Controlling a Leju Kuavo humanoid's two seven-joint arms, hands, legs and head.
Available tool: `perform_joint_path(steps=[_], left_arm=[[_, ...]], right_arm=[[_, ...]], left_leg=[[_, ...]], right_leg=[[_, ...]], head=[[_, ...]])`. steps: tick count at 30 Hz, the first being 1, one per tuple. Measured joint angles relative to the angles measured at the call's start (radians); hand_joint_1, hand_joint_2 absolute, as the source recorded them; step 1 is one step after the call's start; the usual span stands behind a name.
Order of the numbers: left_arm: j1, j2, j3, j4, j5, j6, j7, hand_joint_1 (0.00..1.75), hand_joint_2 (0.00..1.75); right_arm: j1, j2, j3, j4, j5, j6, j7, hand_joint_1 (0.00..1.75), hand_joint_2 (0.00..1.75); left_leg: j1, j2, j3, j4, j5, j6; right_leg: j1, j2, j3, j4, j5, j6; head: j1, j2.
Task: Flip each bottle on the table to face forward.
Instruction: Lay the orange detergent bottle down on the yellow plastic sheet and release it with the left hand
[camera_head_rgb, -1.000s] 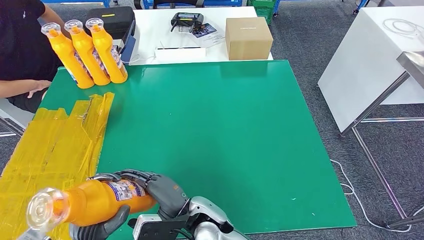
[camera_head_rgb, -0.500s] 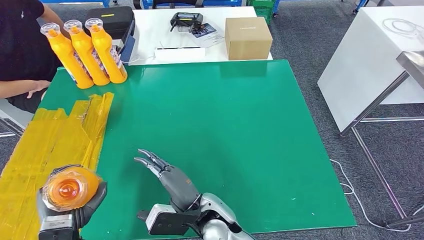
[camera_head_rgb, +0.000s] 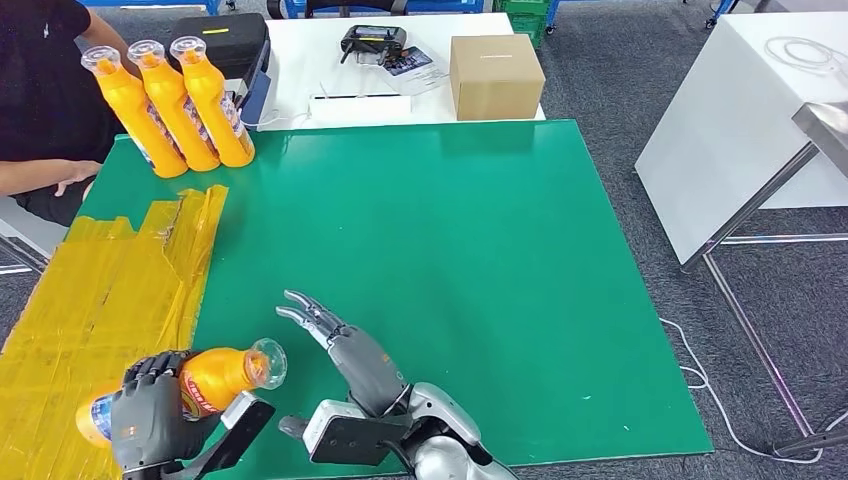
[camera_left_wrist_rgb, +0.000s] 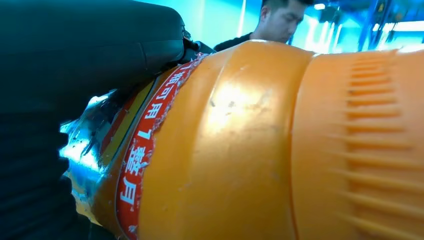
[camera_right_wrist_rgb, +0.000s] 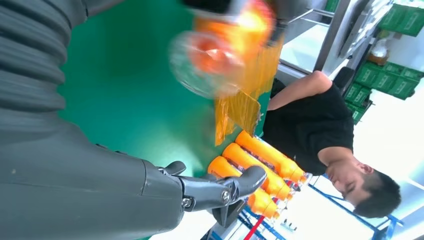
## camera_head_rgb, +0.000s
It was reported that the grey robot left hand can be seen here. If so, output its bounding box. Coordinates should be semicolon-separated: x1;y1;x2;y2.
109;349;223;480

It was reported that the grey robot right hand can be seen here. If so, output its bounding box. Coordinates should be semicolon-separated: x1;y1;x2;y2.
275;289;412;419

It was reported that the person's right hand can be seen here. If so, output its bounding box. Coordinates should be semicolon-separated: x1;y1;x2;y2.
54;158;104;198

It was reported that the orange detergent bottle clear cap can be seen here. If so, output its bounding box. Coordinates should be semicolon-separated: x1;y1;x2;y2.
74;337;289;450
127;38;221;174
169;34;256;169
80;44;190;180

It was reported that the pale bench seat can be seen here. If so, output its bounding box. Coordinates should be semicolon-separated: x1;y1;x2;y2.
0;193;68;276

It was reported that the person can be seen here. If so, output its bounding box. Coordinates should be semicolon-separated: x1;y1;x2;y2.
0;0;134;227

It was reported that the yellow taped cardboard sheet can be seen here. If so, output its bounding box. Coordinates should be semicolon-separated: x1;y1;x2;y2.
0;185;230;480

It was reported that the blue and white device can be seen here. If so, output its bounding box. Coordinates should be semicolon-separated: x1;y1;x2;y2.
238;39;274;132

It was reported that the black carrying case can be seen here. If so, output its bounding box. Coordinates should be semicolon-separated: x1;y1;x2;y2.
173;11;272;82

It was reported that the white desk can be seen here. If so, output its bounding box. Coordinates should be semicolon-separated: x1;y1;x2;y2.
254;11;548;132

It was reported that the flat white box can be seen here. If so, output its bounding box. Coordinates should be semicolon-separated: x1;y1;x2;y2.
307;93;413;127

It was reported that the printed booklet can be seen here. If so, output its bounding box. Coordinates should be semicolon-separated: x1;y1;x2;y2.
380;46;452;97

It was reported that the black chair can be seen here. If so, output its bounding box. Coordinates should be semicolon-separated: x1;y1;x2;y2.
266;0;410;19

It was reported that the brown cardboard box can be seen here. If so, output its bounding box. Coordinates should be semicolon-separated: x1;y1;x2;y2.
450;34;547;123

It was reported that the black handheld controller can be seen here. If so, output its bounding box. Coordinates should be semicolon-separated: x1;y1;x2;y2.
339;24;409;66

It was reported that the green plastic crate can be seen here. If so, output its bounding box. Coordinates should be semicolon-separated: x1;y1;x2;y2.
493;0;563;50

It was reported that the white side table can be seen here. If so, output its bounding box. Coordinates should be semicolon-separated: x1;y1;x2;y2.
634;11;848;268

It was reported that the blue cart leg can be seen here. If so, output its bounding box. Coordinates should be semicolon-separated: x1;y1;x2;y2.
704;0;738;29

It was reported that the stainless steel table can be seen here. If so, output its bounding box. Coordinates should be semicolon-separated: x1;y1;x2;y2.
682;101;848;458

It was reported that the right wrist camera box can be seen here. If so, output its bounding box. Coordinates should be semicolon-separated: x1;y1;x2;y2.
278;399;415;467

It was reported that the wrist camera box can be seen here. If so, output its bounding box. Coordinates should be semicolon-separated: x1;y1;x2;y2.
188;390;277;480
278;399;415;467

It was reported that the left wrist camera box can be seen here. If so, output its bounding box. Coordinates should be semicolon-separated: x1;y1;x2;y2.
188;390;277;480

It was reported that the blue metal frame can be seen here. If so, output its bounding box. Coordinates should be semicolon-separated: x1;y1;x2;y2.
79;0;221;17
284;0;486;18

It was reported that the white cable on floor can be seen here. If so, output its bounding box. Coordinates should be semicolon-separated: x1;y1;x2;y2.
659;317;848;465

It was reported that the white cable on table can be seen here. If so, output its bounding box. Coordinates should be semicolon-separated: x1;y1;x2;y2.
763;35;848;77

